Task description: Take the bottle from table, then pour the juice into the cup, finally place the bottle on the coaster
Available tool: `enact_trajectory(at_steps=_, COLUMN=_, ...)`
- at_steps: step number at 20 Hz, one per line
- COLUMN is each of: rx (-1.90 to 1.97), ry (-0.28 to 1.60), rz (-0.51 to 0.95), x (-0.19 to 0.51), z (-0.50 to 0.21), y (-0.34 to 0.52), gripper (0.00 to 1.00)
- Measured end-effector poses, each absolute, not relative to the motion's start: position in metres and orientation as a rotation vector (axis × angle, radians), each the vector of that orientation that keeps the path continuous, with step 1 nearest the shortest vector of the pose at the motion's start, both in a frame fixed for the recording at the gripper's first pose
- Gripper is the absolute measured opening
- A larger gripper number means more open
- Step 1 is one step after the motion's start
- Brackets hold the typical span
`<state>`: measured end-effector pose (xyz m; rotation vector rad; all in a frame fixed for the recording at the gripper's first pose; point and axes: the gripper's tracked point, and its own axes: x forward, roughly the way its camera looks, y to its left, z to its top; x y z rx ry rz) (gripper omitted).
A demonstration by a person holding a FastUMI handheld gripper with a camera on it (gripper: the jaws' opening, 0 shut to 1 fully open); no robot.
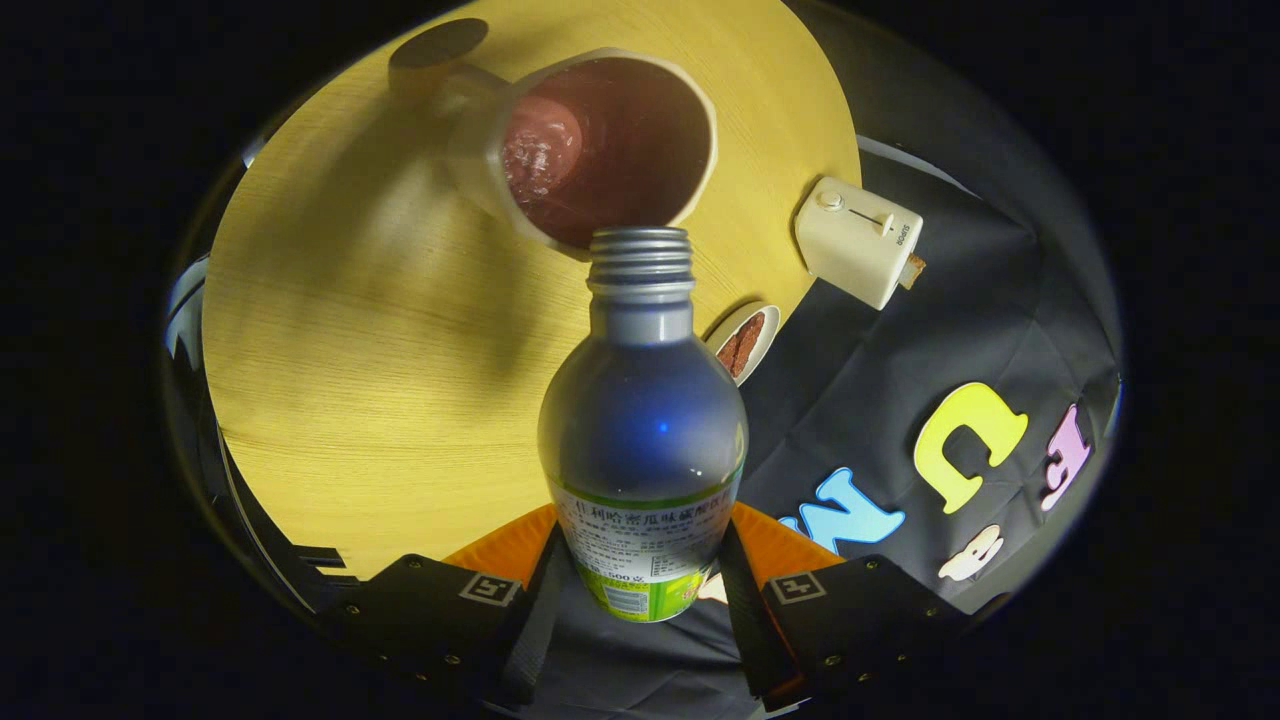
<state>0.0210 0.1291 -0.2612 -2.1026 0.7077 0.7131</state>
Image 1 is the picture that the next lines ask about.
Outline white toaster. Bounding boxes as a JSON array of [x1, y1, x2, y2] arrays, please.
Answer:
[[794, 176, 923, 311]]

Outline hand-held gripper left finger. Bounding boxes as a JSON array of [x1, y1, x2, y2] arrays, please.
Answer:
[[320, 500, 566, 713]]

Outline silver juice bottle green label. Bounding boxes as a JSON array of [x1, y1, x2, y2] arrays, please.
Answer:
[[537, 226, 751, 623]]

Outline wooden table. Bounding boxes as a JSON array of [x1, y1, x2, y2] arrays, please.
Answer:
[[200, 0, 863, 581]]

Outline round grey plate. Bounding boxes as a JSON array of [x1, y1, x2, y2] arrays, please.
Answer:
[[706, 303, 781, 387]]

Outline beige cup with handle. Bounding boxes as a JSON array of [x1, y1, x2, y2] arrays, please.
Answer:
[[388, 18, 719, 263]]

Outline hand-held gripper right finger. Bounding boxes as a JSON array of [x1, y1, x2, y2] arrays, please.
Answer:
[[718, 500, 969, 713]]

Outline red meat slice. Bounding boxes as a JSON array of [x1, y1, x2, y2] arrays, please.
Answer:
[[716, 311, 767, 378]]

